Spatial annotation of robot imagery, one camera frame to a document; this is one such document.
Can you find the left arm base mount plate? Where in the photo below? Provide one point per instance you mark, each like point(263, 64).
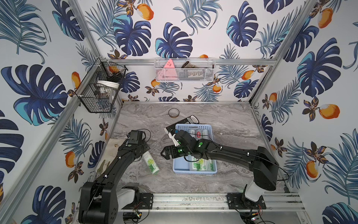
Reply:
point(131, 198)

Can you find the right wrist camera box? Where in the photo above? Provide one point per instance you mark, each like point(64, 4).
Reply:
point(183, 139)

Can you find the plastic wrap roll white label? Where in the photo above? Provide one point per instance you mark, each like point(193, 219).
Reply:
point(151, 163)

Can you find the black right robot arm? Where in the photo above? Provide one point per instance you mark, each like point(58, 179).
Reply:
point(259, 161)

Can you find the light blue perforated plastic basket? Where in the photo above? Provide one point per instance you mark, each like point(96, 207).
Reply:
point(181, 165)

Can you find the pink triangular item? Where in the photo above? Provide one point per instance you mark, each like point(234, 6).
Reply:
point(168, 72)

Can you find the plastic wrap roll green label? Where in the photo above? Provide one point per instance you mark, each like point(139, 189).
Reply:
point(210, 164)

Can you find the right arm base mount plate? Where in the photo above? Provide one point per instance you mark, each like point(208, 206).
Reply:
point(237, 201)

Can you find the white bowl in wire basket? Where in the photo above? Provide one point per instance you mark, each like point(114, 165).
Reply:
point(107, 89)

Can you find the aluminium front rail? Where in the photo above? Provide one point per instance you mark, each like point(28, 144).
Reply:
point(217, 202)

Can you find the plastic wrap roll green print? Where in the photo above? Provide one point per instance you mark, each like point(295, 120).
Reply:
point(201, 163)

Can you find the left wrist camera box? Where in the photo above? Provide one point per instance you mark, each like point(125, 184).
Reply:
point(135, 137)

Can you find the plastic wrap roll red label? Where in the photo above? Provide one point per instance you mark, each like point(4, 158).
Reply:
point(192, 160)

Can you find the white mesh wall basket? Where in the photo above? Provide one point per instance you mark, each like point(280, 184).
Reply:
point(160, 62)

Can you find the black wire wall basket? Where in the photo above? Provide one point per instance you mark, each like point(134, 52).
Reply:
point(88, 91)

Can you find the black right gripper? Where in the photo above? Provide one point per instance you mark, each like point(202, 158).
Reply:
point(171, 148)

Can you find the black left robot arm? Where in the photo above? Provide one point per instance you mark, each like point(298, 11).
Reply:
point(98, 200)

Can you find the dark brush in mesh basket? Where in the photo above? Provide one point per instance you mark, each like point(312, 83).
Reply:
point(196, 73)

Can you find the beige cloth glove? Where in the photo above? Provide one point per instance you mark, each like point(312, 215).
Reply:
point(108, 155)

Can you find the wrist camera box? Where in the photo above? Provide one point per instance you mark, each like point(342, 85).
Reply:
point(135, 137)
point(183, 139)

